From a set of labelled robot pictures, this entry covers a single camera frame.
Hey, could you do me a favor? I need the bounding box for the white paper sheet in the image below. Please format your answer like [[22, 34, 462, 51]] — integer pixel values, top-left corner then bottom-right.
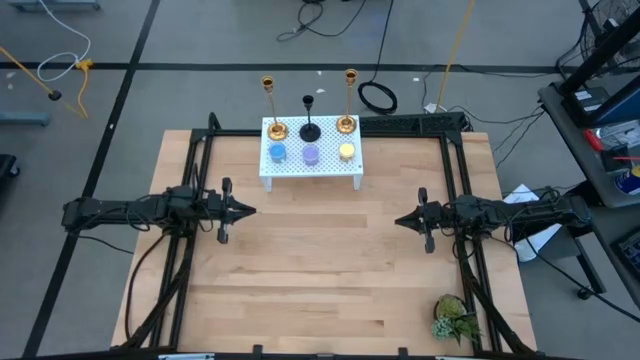
[[501, 183, 564, 263]]

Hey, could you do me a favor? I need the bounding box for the coiled black floor cable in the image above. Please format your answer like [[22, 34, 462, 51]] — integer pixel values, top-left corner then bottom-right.
[[356, 0, 399, 116]]

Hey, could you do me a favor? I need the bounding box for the black candlestick holder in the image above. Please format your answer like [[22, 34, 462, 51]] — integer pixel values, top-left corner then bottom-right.
[[298, 94, 323, 143]]

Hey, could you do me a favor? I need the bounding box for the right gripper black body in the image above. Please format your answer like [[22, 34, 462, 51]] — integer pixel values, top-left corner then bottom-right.
[[418, 188, 454, 255]]

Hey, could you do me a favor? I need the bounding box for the red screwdriver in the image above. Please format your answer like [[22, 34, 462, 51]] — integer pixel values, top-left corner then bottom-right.
[[584, 128, 607, 153]]

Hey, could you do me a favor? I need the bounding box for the white floor cable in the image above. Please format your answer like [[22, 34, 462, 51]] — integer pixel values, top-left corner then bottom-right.
[[36, 0, 93, 83]]

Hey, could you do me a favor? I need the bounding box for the gold candlestick holder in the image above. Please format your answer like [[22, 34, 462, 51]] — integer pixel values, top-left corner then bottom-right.
[[260, 75, 290, 142], [335, 68, 359, 136]]

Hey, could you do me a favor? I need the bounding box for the black floor fan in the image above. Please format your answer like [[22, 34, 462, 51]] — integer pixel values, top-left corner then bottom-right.
[[591, 0, 640, 32]]

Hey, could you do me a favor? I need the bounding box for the white perforated metal shelf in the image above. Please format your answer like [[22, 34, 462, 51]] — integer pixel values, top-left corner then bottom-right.
[[258, 115, 365, 193]]

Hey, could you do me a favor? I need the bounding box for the blue yellow can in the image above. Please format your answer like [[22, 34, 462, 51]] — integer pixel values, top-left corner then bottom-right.
[[614, 166, 640, 197]]

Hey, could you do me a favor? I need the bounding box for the green potted succulent plant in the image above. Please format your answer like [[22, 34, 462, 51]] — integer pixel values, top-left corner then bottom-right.
[[430, 293, 484, 348]]

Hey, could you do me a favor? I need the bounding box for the black aluminium table frame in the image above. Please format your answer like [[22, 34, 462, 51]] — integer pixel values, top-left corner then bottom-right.
[[119, 111, 539, 360]]

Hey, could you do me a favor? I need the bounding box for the yellow hanging cable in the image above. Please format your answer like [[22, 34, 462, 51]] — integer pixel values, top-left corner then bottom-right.
[[435, 0, 477, 113], [0, 46, 96, 121]]

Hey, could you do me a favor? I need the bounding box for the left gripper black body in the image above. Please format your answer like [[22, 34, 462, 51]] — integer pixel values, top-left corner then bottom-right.
[[203, 178, 236, 245]]

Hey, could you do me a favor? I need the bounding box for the grey equipment cart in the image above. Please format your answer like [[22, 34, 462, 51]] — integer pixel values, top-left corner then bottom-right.
[[538, 73, 640, 209]]

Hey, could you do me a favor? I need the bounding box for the black box white label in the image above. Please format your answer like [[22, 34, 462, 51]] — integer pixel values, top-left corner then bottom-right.
[[561, 86, 609, 127]]

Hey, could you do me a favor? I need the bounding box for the purple lavender candle jar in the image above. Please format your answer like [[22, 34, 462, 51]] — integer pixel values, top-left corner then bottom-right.
[[301, 143, 322, 167]]

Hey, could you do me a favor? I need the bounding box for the thin black floor cable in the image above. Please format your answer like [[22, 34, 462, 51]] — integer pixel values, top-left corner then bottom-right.
[[276, 0, 369, 43]]

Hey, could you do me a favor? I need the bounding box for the black diagonal pole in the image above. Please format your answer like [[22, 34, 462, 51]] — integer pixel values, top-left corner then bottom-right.
[[558, 19, 640, 95]]

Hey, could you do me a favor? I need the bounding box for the black perforated cable tray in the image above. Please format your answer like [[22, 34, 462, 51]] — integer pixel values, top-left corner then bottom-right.
[[359, 111, 469, 134]]

